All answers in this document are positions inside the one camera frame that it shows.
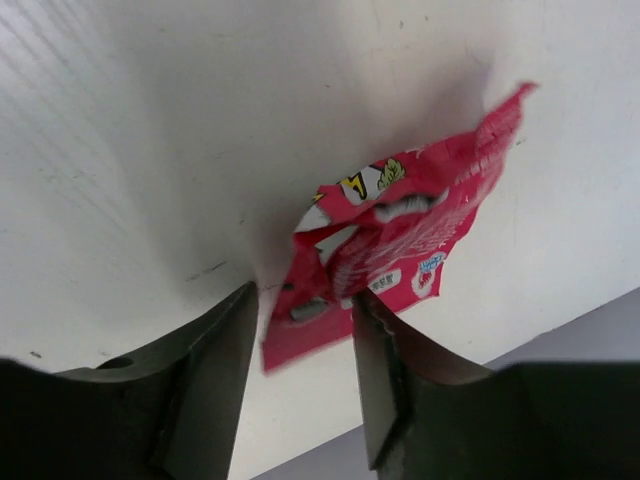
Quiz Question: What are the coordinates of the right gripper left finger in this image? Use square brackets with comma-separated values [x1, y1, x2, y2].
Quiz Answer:
[1, 282, 258, 479]

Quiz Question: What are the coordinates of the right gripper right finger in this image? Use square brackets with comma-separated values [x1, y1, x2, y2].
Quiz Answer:
[353, 290, 639, 479]

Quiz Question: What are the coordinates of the small red candy packet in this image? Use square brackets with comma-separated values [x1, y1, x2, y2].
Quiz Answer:
[262, 82, 536, 372]

